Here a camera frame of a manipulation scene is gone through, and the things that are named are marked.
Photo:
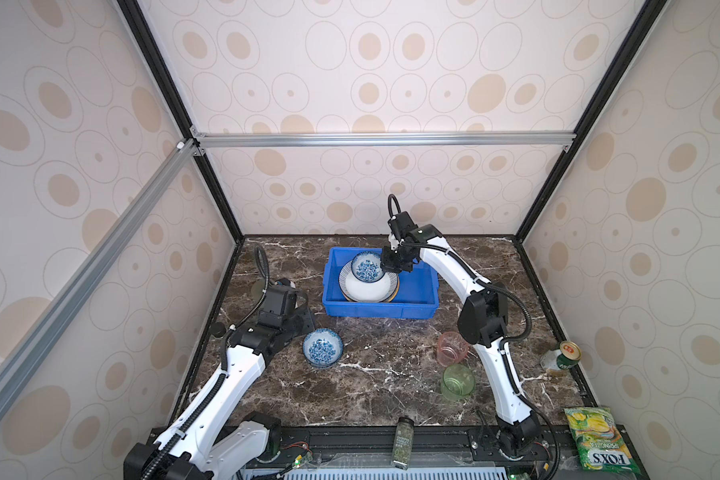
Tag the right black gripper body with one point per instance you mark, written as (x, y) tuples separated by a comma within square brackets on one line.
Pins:
[(396, 259)]

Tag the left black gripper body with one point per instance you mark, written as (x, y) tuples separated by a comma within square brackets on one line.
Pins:
[(298, 322)]

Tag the black striped rim plate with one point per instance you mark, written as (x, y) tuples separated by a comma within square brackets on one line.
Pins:
[(383, 290)]

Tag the blue floral ceramic bowl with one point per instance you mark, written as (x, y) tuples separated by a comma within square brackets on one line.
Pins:
[(366, 267)]

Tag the pink glass cup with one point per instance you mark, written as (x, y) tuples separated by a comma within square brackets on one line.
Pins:
[(451, 348)]

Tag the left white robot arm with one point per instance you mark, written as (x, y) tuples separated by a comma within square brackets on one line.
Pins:
[(190, 448)]

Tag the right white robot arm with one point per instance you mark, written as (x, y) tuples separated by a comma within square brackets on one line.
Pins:
[(491, 319)]

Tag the blue plastic bin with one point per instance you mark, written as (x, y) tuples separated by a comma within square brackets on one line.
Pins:
[(416, 298)]

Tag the small dark sauce bottle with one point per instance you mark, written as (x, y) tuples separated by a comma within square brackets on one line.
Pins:
[(217, 329)]

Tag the green glass cup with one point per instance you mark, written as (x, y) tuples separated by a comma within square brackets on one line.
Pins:
[(457, 382)]

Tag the herb spice jar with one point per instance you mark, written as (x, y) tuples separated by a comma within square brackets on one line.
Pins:
[(403, 443)]

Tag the small round tin can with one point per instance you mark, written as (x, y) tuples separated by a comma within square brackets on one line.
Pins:
[(562, 358)]

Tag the green Fox's candy bag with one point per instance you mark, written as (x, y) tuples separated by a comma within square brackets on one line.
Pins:
[(600, 445)]

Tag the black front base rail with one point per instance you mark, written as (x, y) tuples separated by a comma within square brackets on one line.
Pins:
[(367, 453)]

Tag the left aluminium rail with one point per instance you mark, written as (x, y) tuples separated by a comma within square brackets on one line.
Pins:
[(25, 359)]

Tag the aluminium rail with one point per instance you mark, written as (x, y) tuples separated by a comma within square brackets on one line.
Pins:
[(399, 139), (25, 359)]

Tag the back aluminium rail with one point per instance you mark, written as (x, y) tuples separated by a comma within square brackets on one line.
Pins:
[(399, 139)]

